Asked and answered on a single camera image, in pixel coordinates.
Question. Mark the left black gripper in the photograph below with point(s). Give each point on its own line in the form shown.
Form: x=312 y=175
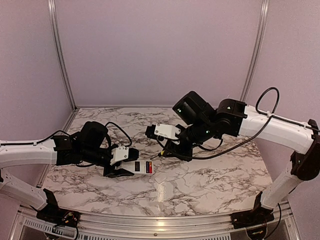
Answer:
x=119 y=172

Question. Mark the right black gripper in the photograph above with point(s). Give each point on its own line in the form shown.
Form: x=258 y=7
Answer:
x=185 y=155

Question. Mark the yellow handled screwdriver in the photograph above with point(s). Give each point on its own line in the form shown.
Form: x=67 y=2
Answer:
x=160 y=154

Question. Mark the white red remote control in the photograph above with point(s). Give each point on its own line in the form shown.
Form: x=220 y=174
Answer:
x=137 y=167

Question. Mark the white battery cover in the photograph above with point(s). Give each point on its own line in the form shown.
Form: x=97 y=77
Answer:
x=160 y=178

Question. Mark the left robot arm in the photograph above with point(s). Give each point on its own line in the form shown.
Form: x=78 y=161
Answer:
x=91 y=144

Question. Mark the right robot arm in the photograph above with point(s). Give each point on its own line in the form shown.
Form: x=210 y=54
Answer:
x=236 y=118

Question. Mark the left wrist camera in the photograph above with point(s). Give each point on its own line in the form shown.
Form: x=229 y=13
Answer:
x=124 y=154

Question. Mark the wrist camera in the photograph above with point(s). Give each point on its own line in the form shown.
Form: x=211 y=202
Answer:
x=164 y=131
x=124 y=154

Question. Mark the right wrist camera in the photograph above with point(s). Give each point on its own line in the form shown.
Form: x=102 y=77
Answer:
x=164 y=131

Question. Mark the front aluminium frame rail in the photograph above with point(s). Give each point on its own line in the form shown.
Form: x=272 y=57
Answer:
x=98 y=226

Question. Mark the right aluminium frame post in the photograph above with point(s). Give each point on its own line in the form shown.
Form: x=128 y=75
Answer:
x=261 y=29

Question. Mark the aluminium frame post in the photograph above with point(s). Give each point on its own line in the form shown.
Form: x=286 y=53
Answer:
x=261 y=29
x=60 y=55

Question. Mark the left aluminium frame post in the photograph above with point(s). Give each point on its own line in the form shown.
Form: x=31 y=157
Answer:
x=60 y=55

